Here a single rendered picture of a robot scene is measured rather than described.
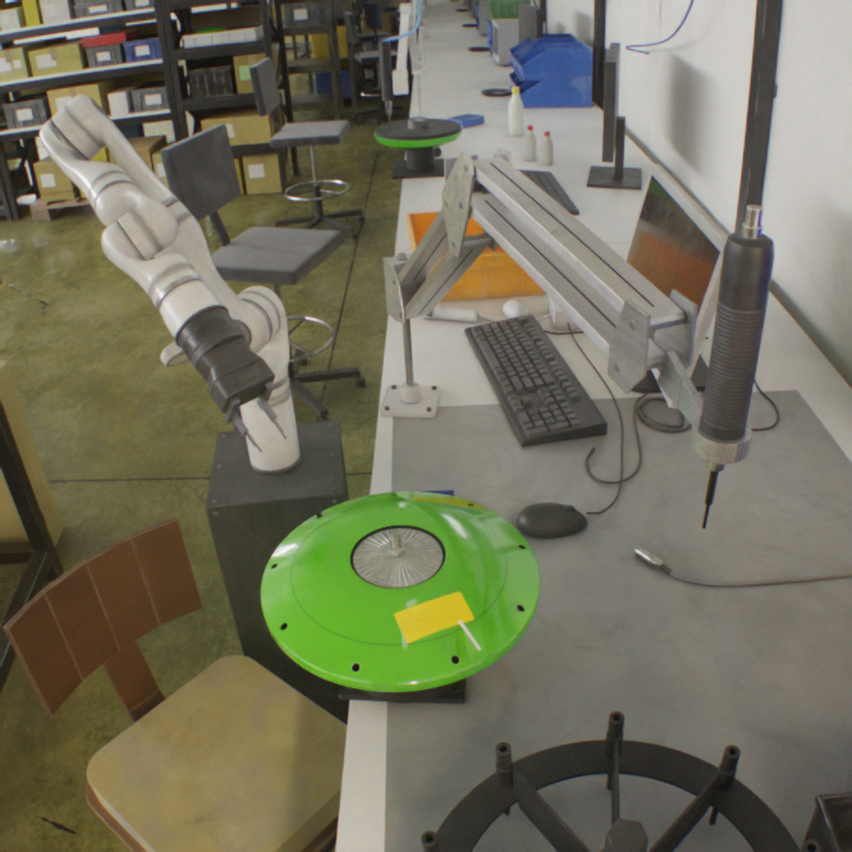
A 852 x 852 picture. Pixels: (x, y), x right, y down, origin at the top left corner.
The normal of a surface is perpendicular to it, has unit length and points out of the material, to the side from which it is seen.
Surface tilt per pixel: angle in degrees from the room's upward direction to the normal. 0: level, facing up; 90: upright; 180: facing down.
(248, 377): 35
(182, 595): 90
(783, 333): 0
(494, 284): 94
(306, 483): 0
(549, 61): 90
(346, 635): 21
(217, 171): 84
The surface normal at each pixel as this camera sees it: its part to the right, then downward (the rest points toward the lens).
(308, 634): -0.33, -0.59
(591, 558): -0.06, -0.84
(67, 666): 0.92, 0.17
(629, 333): -0.94, 0.23
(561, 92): -0.05, 0.55
